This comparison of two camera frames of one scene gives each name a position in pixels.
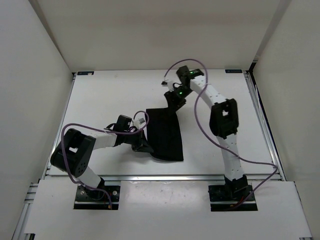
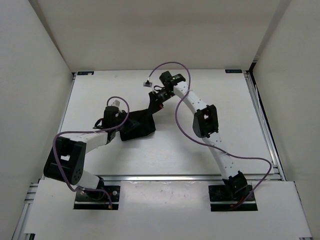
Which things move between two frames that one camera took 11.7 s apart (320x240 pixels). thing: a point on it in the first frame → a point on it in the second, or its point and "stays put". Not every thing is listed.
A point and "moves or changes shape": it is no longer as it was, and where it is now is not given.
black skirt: [163, 134] moves or changes shape
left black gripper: [141, 144] → [120, 114]
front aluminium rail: [169, 178] stays put
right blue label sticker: [233, 71] stays put
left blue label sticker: [86, 73] stays put
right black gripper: [174, 105] → [155, 104]
